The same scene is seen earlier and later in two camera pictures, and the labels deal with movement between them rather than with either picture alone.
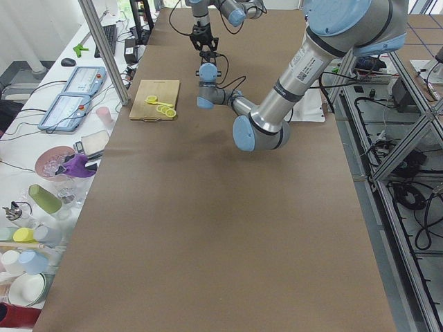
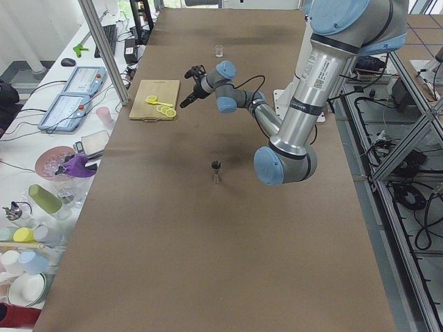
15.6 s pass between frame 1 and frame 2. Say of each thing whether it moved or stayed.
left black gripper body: moved
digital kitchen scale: stayed
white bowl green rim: stayed
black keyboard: stayed
